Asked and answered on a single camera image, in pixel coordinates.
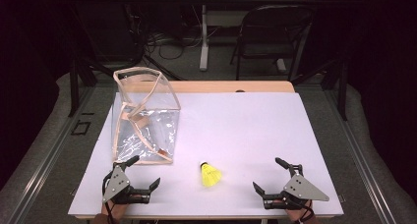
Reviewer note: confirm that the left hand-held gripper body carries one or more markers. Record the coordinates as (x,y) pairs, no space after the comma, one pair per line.
(117,184)

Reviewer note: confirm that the person's left hand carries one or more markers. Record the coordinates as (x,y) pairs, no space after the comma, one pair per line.
(115,208)

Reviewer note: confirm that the metal floor rail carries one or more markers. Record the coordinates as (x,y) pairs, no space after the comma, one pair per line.
(49,155)
(360,158)

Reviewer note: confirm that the clear bag with beige trim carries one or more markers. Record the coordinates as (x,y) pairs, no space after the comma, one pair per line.
(144,132)

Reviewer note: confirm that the yellow shuttlecock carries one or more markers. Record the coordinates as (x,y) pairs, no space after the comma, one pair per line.
(210,175)

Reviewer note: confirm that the black folding chair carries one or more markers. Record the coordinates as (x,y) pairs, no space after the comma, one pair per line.
(272,37)

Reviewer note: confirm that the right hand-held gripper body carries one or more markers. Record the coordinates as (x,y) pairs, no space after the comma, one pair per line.
(303,189)

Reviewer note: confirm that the black metal stand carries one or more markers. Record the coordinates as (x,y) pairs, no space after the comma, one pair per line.
(74,86)
(342,89)

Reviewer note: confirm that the white table cover sheet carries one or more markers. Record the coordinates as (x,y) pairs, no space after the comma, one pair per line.
(236,129)

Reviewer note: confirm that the black floor socket frame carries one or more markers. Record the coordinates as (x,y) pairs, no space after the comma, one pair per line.
(81,127)

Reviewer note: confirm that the wooden table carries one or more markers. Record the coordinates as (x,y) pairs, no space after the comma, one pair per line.
(213,86)

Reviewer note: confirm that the person's right hand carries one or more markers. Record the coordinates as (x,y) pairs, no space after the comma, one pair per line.
(299,213)

